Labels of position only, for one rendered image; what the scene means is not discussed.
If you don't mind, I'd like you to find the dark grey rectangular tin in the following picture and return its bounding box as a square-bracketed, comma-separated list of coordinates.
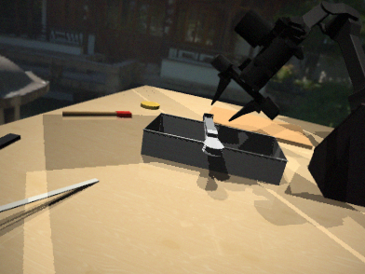
[141, 113, 288, 185]

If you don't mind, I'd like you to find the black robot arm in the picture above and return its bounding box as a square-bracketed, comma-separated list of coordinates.
[234, 1, 365, 111]

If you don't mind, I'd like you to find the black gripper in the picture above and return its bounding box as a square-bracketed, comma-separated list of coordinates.
[210, 53, 279, 122]

